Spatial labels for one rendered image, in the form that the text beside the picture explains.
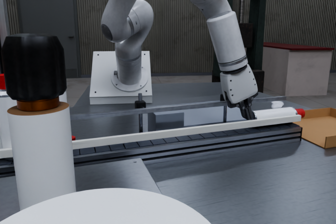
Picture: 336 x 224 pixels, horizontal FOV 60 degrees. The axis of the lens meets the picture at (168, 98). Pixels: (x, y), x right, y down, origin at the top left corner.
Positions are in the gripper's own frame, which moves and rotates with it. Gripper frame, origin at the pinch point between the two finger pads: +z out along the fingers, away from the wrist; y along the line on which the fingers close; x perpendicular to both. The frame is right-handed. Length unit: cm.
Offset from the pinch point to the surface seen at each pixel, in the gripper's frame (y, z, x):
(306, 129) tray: -22.6, 18.3, -2.3
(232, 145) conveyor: 10.1, 5.1, 5.0
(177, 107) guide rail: 20.0, -10.2, -3.2
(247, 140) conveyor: 4.9, 5.7, 5.4
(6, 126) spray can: 62, -27, 3
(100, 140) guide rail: 43.9, -14.2, 4.4
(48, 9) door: 53, -96, -696
